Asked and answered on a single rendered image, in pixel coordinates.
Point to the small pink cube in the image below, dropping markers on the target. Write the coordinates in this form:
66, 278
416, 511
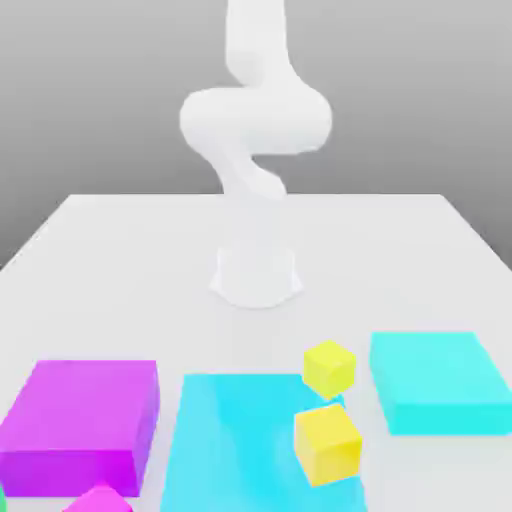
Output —
100, 502

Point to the large magenta box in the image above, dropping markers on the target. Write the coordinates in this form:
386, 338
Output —
80, 416

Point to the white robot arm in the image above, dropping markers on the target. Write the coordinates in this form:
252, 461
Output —
256, 120

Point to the small green cube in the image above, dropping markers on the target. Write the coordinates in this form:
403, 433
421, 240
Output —
1, 500

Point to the large sky blue box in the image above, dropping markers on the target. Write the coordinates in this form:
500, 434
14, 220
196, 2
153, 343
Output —
240, 440

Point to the large turquoise box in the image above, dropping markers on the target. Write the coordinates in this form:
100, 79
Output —
436, 380

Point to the small lime yellow cube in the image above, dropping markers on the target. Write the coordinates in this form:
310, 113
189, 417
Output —
328, 370

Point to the small golden yellow cube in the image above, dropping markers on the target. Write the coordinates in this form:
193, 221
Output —
327, 444

